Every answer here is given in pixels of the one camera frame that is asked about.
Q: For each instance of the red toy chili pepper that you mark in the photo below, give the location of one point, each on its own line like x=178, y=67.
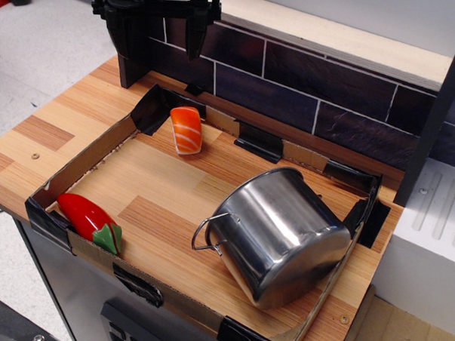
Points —
x=91, y=222

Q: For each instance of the black oven control panel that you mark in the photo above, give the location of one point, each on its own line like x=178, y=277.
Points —
x=121, y=326

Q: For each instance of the dark grey vertical post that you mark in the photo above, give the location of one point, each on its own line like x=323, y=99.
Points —
x=429, y=135

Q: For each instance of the white toy sink counter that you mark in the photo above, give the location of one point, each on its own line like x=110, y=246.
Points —
x=417, y=271

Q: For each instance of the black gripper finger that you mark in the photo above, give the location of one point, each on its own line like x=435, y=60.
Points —
x=196, y=28
x=124, y=34

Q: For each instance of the toy salmon sushi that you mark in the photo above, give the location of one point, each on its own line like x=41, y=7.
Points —
x=187, y=130

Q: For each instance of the stainless steel metal pot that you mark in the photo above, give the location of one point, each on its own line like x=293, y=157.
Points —
x=276, y=237

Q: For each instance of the dark tiled backsplash panel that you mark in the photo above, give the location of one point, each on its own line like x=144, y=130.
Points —
x=360, y=110

